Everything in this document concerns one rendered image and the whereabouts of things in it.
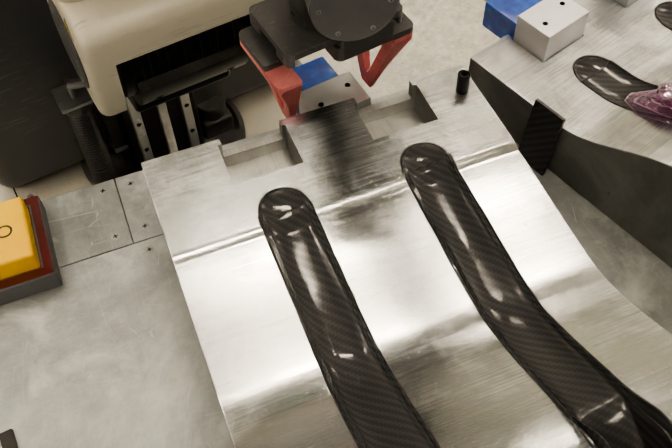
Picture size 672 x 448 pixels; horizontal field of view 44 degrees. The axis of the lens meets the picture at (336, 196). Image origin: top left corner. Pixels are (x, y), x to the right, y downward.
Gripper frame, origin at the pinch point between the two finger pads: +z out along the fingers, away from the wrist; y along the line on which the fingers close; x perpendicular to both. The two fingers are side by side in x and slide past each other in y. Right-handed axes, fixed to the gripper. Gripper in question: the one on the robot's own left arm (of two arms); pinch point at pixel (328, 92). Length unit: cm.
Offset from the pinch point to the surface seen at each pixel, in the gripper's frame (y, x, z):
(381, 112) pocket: 1.3, -6.1, -2.4
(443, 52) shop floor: 70, 68, 83
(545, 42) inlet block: 16.9, -7.1, -3.0
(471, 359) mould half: -6.2, -27.6, -4.4
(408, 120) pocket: 3.0, -7.4, -1.7
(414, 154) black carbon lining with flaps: 0.2, -12.1, -4.0
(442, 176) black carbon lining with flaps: 1.0, -14.6, -3.6
